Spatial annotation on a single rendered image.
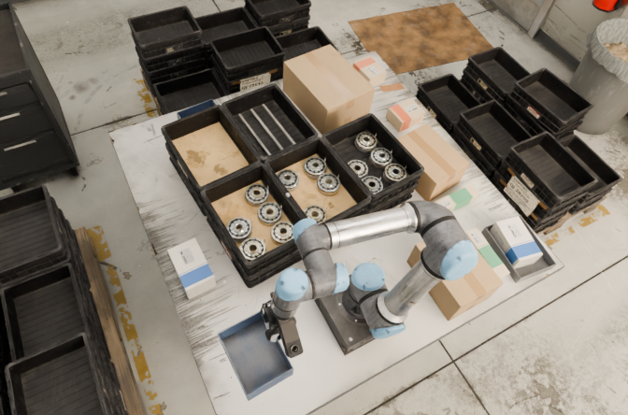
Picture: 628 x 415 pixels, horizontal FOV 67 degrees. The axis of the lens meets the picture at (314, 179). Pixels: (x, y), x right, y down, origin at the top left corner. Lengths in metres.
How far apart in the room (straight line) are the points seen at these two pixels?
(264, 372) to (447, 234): 0.68
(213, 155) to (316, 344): 0.95
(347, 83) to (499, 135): 1.19
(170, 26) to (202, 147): 1.42
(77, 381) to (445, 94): 2.76
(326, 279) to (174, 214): 1.14
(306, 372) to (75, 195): 1.97
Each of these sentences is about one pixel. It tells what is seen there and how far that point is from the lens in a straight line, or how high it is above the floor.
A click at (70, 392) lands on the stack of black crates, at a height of 0.49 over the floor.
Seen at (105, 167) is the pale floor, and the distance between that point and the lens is 3.39.
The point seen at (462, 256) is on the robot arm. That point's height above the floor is 1.43.
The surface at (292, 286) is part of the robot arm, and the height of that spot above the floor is 1.48.
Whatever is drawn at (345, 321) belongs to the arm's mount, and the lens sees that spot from 1.89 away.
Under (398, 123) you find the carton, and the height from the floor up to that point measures 0.75.
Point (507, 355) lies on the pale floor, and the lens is 2.96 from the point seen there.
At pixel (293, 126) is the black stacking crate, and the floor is 0.83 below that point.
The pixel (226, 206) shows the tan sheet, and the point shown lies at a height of 0.83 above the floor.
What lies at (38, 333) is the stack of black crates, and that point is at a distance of 2.52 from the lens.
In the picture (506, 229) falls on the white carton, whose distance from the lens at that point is 2.30.
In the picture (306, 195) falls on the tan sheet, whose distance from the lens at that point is 2.10.
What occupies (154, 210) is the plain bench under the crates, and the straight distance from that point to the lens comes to 2.27.
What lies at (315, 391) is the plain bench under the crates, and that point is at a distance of 1.92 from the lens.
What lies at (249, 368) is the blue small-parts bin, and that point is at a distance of 1.55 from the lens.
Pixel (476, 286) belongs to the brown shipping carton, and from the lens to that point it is 2.03.
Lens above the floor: 2.57
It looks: 54 degrees down
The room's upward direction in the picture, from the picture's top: 8 degrees clockwise
